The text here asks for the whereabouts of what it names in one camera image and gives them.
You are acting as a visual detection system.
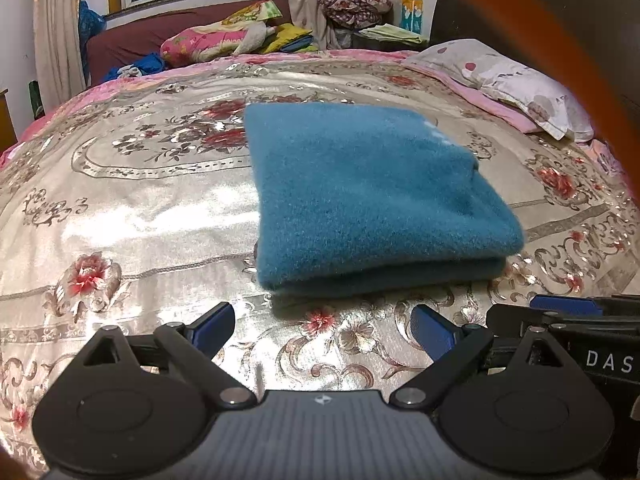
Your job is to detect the maroon sofa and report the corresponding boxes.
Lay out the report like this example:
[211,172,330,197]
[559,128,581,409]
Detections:
[86,0,321,86]

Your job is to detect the white spotted pillow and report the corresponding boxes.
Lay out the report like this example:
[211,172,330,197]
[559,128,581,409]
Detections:
[402,39,596,142]

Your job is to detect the blue plastic bag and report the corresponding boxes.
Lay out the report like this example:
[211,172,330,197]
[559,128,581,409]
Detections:
[77,0,107,78]

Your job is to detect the yellow blue carton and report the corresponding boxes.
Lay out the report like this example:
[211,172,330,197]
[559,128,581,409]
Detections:
[400,0,426,33]

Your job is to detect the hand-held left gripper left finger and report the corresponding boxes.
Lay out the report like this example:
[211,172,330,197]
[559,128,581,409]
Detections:
[75,302,257,407]

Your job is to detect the shiny floral blanket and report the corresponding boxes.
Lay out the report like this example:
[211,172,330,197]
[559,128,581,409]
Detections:
[0,49,640,480]

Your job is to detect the yellow green folded cloths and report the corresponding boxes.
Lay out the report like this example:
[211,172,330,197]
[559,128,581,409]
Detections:
[262,22,318,54]

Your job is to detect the floral cloth bundle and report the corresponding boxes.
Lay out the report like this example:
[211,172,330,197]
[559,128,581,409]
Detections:
[318,0,394,30]

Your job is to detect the pink bed sheet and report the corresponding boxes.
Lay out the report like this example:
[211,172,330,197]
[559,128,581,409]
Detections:
[402,62,543,133]

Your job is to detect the teal knitted sweater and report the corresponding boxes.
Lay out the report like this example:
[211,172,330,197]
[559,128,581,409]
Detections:
[242,101,526,298]

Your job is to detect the dark green object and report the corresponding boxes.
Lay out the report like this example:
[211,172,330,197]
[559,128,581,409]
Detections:
[29,80,45,121]

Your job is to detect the pink floral quilt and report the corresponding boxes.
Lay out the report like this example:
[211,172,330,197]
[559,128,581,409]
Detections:
[160,0,283,67]

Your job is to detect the pale green folded cloths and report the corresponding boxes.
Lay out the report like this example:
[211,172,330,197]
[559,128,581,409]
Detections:
[357,24,430,45]

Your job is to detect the white grey cloth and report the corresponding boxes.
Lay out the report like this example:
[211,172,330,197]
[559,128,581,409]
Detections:
[235,22,276,53]

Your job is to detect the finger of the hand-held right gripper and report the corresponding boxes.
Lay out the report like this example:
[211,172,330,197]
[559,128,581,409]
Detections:
[486,304,566,361]
[530,294,640,323]

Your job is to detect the blue clothes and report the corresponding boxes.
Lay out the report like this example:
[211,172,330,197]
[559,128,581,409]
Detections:
[102,52,166,83]

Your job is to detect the blurred orange strap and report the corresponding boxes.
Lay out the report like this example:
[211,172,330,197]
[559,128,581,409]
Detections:
[435,0,640,201]

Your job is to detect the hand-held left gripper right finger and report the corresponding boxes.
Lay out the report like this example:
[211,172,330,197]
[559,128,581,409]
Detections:
[389,304,576,408]

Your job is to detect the yellow wooden nightstand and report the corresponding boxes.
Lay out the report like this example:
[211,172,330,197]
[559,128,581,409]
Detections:
[0,89,18,156]

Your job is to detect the dark wooden headboard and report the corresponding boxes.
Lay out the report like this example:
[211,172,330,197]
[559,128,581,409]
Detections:
[429,0,640,126]

